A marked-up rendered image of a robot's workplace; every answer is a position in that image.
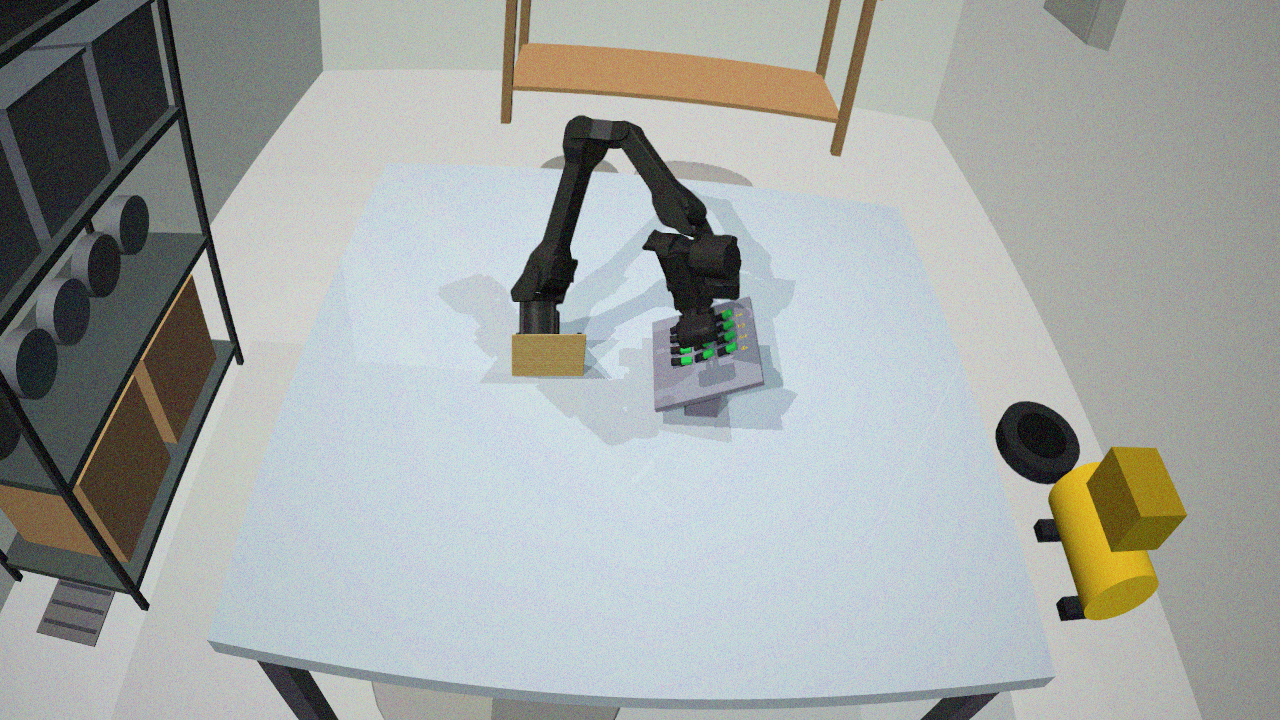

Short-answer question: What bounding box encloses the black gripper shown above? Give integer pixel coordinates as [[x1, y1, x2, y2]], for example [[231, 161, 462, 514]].
[[666, 273, 719, 348]]

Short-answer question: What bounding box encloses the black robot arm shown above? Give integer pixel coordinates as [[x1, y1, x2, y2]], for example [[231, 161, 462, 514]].
[[511, 115, 742, 334]]

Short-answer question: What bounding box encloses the grey switch panel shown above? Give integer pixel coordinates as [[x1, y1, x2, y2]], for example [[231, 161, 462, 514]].
[[652, 296, 764, 418]]

